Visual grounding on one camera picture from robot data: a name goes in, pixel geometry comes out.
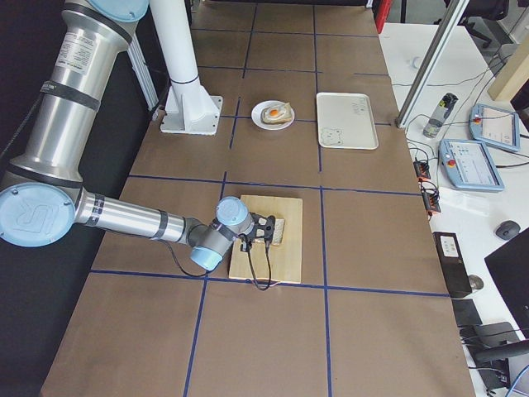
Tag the black power box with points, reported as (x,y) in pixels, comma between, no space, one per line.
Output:
(452,264)

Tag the cream bear tray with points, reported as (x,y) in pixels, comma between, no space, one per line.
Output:
(345,121)

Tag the clear water bottle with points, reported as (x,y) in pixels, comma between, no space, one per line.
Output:
(442,111)

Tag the toast with fried egg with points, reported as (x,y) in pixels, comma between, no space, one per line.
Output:
(277,114)

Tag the aluminium frame post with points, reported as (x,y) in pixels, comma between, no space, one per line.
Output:
(448,23)

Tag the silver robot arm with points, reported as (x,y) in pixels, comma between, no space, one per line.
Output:
(42,192)

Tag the black monitor corner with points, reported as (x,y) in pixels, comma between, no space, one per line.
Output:
(508,266)

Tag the white round plate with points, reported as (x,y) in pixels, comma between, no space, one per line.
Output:
(256,112)

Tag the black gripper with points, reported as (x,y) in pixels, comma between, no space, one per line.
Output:
(270,232)

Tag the bread slice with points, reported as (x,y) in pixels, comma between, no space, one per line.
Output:
(278,232)

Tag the near teach pendant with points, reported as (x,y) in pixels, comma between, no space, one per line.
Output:
(469,165)

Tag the orange black power strip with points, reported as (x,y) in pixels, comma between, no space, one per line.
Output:
(429,191)

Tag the wooden cutting board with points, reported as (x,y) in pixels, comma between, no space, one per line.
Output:
(282,263)

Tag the teach pendant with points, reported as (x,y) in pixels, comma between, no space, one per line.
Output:
(469,165)
(496,127)

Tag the black computer mouse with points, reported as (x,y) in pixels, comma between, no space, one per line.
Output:
(507,230)

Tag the far teach pendant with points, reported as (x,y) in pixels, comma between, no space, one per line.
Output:
(496,127)

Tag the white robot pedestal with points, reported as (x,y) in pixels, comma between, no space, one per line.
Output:
(189,108)

